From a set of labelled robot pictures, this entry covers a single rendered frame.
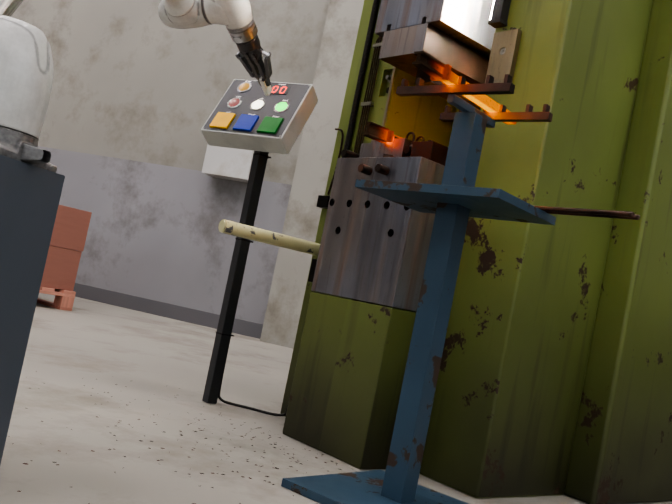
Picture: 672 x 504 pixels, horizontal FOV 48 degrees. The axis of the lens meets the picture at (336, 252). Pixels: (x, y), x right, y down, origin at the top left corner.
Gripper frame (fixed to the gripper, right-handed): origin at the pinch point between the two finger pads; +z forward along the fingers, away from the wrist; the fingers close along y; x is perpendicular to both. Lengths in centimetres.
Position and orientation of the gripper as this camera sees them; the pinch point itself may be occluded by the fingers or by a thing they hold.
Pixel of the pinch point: (265, 85)
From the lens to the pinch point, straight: 263.6
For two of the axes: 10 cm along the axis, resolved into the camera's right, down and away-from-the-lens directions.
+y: 9.0, 1.5, -4.2
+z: 2.5, 6.1, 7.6
